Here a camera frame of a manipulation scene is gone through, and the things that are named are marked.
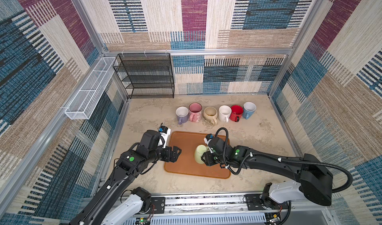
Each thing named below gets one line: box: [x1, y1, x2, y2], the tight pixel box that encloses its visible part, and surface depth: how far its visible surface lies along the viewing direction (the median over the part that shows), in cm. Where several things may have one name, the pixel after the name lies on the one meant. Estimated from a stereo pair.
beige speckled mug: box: [203, 106, 218, 126], surface depth 102 cm
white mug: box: [218, 105, 232, 123], surface depth 101 cm
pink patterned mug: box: [188, 102, 203, 123], surface depth 101 cm
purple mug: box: [175, 106, 190, 125], surface depth 102 cm
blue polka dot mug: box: [242, 101, 257, 120], surface depth 102 cm
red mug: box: [229, 104, 244, 123], surface depth 103 cm
